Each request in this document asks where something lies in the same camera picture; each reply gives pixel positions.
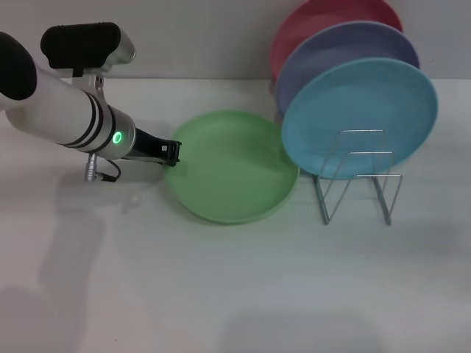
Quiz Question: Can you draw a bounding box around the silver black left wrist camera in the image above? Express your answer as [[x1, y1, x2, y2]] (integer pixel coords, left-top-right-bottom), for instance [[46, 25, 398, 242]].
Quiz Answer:
[[40, 21, 138, 80]]

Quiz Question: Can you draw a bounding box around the green round plate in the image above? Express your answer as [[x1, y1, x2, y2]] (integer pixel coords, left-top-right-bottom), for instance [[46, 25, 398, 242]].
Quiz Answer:
[[163, 109, 300, 225]]

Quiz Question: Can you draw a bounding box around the silver wire plate rack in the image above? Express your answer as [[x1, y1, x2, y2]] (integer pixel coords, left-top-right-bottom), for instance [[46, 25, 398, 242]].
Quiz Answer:
[[312, 128, 404, 226]]

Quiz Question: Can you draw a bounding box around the light blue round plate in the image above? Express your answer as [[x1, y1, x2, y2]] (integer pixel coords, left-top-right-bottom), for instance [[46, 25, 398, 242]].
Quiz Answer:
[[281, 57, 439, 181]]

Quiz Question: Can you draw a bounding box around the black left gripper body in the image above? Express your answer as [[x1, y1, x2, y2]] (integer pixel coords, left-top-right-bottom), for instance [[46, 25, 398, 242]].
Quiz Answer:
[[130, 126, 163, 157]]

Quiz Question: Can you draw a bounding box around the left wrist cable connector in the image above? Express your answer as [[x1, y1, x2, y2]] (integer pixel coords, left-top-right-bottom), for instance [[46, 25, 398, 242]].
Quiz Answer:
[[85, 153, 121, 183]]

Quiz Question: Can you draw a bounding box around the purple round plate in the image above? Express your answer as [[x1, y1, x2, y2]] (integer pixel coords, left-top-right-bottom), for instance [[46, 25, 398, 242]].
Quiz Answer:
[[275, 21, 421, 117]]

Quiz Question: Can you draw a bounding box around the red round plate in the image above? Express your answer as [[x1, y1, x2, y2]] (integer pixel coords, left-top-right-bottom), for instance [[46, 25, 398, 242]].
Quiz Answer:
[[270, 0, 404, 80]]

